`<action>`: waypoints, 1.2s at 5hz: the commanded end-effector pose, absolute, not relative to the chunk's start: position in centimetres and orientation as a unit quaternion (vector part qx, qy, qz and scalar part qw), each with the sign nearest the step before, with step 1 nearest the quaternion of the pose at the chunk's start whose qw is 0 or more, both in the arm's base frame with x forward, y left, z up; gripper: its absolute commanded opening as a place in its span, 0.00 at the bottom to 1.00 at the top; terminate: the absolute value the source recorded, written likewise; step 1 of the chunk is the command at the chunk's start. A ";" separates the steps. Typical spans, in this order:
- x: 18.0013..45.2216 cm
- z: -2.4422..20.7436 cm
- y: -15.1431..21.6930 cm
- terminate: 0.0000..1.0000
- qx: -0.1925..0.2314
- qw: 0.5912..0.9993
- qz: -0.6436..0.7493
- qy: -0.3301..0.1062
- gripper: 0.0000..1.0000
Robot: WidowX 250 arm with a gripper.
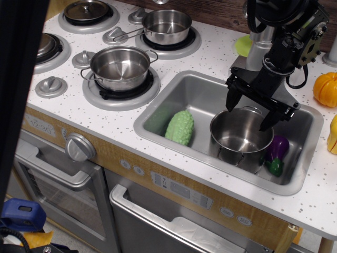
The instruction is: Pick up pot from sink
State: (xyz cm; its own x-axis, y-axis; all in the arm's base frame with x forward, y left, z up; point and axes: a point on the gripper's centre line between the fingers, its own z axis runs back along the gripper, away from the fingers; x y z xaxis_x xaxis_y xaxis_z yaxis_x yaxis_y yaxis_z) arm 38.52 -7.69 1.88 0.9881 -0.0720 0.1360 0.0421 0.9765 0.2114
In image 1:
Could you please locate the grey sink basin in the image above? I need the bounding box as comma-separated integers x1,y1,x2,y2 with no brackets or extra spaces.
134,71,323,196

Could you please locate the blue clamp tool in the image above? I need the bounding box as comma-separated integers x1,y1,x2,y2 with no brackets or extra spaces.
1,198,46,232

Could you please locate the front left stove burner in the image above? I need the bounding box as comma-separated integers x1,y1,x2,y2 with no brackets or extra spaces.
33,34,71,74

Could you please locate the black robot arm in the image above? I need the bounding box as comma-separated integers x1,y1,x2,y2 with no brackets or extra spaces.
226,1,329,131

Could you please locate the purple toy eggplant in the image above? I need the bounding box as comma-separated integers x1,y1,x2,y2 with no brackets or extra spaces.
264,135,290,177

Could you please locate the green plastic plate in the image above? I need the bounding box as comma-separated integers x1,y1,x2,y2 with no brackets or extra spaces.
234,35,253,57

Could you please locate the toy oven door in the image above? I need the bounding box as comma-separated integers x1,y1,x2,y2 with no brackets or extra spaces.
14,130,120,252

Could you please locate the grey toy faucet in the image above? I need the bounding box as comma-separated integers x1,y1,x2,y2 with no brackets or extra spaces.
227,28,298,105

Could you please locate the grey faucet handle right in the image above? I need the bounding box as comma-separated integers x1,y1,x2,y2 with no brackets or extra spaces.
322,37,337,68

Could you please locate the back right stove burner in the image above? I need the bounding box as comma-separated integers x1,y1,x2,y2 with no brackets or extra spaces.
135,27,202,60

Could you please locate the stove burner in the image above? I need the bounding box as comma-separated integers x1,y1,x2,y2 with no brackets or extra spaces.
135,27,202,60
33,34,71,74
82,68,161,111
58,1,120,34

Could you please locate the grey stove knob upper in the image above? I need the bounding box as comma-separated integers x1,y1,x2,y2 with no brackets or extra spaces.
102,26,128,45

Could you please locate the steel long-handled saucepan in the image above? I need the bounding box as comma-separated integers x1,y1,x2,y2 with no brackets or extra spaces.
113,9,192,45

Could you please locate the yellow toy pepper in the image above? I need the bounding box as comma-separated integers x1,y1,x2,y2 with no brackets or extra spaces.
327,115,337,154

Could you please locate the green bumpy toy gourd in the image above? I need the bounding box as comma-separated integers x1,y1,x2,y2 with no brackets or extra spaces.
164,110,194,146

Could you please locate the grey stove knob back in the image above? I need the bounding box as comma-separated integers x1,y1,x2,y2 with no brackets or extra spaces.
128,7,147,25

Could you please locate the grey stove knob front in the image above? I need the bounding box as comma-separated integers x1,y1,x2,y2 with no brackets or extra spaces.
35,76,68,99

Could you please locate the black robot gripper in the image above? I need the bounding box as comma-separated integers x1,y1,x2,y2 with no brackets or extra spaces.
226,46,300,131

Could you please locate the steel two-handled pot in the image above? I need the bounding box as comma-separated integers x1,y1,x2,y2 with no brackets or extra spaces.
80,45,158,92

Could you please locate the back left stove burner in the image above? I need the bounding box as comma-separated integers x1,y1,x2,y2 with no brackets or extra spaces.
58,1,120,34

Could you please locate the front right stove burner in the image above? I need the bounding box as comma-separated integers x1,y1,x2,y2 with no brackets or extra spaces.
82,68,161,111

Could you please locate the black vertical post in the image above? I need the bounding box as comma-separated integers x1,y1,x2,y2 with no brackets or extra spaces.
1,1,49,202

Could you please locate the grey stove knob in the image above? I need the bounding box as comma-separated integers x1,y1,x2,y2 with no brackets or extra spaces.
72,50,95,70
35,76,68,99
128,7,147,25
102,26,128,45

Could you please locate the grey stove knob middle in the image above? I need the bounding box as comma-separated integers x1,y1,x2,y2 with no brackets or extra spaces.
72,50,95,70

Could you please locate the yellow cloth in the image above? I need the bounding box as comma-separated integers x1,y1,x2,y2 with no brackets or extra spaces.
23,231,54,249

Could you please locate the toy dishwasher door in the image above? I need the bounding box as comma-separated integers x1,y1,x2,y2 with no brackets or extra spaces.
105,170,273,252

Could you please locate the steel pot lid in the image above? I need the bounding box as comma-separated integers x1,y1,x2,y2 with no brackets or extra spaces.
64,1,113,25

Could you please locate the grey oven dial knob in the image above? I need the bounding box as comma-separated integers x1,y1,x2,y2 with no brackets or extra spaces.
65,133,96,162

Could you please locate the orange toy pumpkin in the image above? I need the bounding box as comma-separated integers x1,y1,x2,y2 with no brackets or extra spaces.
313,72,336,108

